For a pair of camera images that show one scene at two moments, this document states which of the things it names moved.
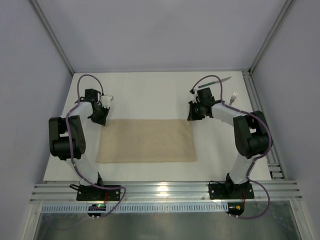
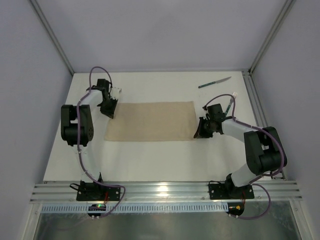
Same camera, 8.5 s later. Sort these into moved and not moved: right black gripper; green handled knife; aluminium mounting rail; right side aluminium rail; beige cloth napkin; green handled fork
Moved: right black gripper; beige cloth napkin
Not moved: green handled fork; aluminium mounting rail; green handled knife; right side aluminium rail
